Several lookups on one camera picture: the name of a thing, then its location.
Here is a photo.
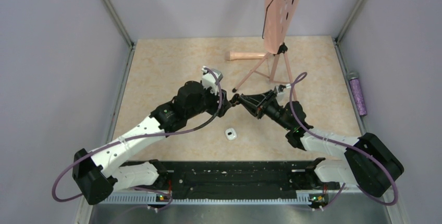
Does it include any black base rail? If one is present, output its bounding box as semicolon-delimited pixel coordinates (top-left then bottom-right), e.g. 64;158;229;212
128;160;341;203

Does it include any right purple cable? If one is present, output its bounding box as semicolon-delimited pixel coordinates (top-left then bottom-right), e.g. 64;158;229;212
283;72;399;211

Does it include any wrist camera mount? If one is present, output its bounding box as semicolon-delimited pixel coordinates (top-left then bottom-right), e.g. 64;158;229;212
274;84;286;103
201;66;224;95

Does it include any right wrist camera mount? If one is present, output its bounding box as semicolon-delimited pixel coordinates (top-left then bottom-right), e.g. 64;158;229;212
274;84;286;103

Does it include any purple glitter bottle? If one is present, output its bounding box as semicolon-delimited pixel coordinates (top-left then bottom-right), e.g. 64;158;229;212
347;72;367;117

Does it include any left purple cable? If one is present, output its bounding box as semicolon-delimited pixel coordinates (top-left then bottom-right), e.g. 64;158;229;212
52;68;224;213

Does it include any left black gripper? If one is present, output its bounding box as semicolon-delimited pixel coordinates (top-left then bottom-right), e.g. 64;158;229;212
186;83;231;118

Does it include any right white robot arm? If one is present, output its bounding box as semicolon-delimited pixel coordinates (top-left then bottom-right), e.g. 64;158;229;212
231;90;404;198

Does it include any purple cable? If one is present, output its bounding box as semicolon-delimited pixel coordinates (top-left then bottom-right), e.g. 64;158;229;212
52;68;224;213
283;72;399;211

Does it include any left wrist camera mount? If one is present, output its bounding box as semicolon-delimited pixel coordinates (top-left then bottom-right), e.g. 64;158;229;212
201;66;224;95

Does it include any pink music stand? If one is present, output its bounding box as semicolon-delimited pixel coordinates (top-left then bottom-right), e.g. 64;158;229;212
226;0;299;93

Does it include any black earbud charging case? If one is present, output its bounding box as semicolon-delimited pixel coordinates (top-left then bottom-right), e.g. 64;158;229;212
230;93;241;107

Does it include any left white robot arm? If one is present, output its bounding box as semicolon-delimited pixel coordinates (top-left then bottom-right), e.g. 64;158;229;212
72;80;231;205

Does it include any white earbud charging case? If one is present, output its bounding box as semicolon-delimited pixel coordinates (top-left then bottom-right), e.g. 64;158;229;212
225;128;238;141

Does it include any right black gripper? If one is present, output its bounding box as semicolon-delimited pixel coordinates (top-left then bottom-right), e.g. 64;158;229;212
239;90;292;131

